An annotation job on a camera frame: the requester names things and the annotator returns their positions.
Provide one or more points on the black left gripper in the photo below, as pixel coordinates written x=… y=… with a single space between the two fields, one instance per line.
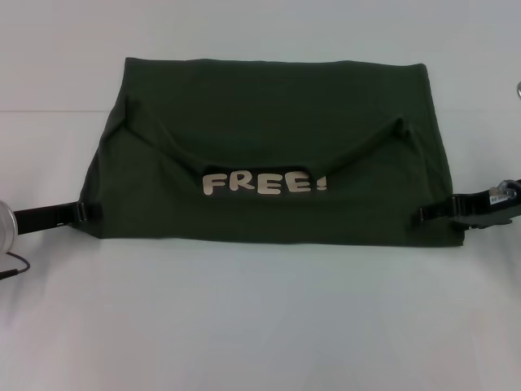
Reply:
x=46 y=216

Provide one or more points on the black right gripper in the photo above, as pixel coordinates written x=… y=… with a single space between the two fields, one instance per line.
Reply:
x=488 y=209

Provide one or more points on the dark green t-shirt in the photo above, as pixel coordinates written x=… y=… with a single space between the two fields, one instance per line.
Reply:
x=264 y=122

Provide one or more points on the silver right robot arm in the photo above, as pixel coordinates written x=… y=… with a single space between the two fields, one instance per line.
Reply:
x=519 y=89

